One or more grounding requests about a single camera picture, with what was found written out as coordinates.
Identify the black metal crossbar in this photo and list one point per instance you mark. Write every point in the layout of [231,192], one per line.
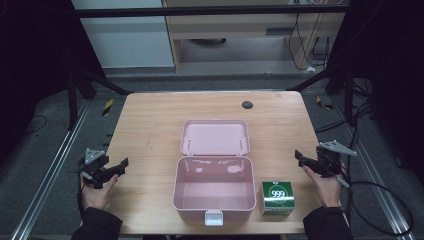
[206,12]

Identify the wooden desk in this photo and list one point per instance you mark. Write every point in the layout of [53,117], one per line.
[153,133]

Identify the white cabinet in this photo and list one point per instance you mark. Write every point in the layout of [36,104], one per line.
[126,36]

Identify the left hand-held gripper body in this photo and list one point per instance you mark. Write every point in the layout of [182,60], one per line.
[95,164]

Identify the person's right hand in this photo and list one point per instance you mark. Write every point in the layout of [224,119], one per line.
[324,188]

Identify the black metal stand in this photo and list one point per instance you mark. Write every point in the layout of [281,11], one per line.
[336,80]
[86,80]

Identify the yellow black tape strip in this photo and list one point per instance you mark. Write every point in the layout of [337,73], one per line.
[323,103]
[107,107]

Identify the pink plastic storage box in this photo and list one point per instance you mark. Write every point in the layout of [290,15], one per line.
[214,170]

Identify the person's left hand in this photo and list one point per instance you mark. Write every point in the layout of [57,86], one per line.
[97,194]

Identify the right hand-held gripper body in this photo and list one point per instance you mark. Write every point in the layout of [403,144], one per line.
[330,158]

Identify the green medicine box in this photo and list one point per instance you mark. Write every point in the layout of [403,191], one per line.
[277,198]

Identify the aluminium rail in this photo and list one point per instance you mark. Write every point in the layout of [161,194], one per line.
[370,166]
[50,173]

